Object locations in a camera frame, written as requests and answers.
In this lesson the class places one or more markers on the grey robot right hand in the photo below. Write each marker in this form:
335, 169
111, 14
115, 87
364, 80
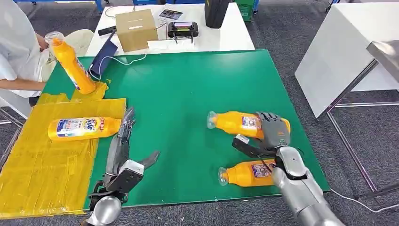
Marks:
276, 132

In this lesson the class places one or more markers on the person's hand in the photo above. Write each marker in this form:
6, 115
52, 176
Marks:
42, 42

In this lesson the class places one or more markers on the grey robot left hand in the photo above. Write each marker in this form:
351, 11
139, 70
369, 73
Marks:
117, 156

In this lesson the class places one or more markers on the orange drink bottle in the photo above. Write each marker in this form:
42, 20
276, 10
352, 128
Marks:
240, 174
237, 123
73, 67
81, 128

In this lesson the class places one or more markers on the person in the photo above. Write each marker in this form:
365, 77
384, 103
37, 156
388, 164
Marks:
17, 40

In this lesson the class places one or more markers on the dark blue pouch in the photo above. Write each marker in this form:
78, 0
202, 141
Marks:
104, 57

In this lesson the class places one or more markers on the black bar remote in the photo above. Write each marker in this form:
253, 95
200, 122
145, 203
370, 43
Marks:
107, 30

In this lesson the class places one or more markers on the blue metal leg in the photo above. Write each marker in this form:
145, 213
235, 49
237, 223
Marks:
98, 5

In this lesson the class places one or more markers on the yellow sheet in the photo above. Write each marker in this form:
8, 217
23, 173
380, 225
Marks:
40, 174

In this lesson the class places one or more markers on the green mat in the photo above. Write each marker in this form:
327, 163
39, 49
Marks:
187, 93

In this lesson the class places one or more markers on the cardboard box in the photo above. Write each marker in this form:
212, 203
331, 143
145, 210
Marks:
136, 29

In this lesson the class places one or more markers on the large white side table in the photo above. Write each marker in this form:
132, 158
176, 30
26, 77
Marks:
339, 53

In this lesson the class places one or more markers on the white paper stack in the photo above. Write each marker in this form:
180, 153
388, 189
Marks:
170, 46

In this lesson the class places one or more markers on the green crate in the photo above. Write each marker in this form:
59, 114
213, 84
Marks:
246, 8

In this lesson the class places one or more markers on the printed leaflet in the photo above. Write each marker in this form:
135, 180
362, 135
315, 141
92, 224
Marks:
170, 14

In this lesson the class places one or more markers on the steel bench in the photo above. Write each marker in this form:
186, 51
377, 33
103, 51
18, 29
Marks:
385, 56

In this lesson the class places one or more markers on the black case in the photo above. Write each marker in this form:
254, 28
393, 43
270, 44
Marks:
216, 12

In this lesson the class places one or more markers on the black handheld controller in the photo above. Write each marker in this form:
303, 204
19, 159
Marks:
182, 29

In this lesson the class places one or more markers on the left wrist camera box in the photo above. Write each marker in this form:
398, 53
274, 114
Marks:
127, 176

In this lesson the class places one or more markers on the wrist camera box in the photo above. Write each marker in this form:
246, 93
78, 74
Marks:
246, 148
127, 176

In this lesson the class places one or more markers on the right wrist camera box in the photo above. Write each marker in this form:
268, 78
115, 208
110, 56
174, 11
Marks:
246, 148

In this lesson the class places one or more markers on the metal table frame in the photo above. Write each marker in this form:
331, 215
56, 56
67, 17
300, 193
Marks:
349, 146

